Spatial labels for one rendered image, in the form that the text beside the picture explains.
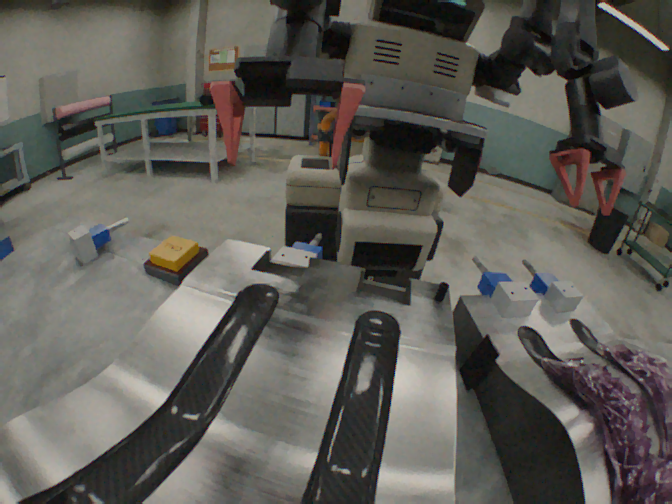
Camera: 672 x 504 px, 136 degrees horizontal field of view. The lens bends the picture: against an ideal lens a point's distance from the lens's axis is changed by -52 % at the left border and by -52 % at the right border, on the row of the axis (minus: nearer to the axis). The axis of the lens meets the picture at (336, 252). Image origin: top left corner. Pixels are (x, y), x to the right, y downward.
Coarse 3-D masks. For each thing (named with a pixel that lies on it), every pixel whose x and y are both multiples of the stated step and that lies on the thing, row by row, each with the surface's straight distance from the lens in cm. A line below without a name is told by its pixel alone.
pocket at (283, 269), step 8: (264, 256) 32; (256, 264) 30; (264, 264) 32; (272, 264) 33; (280, 264) 32; (288, 264) 32; (296, 264) 32; (264, 272) 33; (272, 272) 33; (280, 272) 33; (288, 272) 32; (296, 272) 32; (296, 280) 32
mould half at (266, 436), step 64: (256, 256) 31; (192, 320) 25; (320, 320) 24; (448, 320) 27; (128, 384) 24; (256, 384) 21; (320, 384) 21; (448, 384) 23; (0, 448) 22; (64, 448) 20; (256, 448) 19; (384, 448) 19; (448, 448) 21
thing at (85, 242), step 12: (84, 228) 60; (96, 228) 61; (108, 228) 61; (72, 240) 59; (84, 240) 58; (96, 240) 59; (108, 240) 60; (84, 252) 58; (96, 252) 59; (84, 264) 59
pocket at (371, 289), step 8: (360, 280) 30; (368, 280) 31; (408, 280) 30; (360, 288) 31; (368, 288) 31; (376, 288) 31; (384, 288) 31; (392, 288) 31; (400, 288) 31; (408, 288) 30; (368, 296) 31; (376, 296) 31; (384, 296) 31; (392, 296) 31; (400, 296) 31; (408, 296) 30; (408, 304) 28
